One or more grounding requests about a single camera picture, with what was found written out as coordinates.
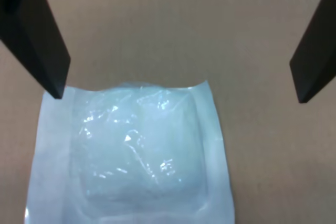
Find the white gauze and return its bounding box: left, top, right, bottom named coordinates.
left=23, top=79, right=237, bottom=224

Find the brown cardboard sheet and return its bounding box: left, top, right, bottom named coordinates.
left=0, top=0, right=336, bottom=224

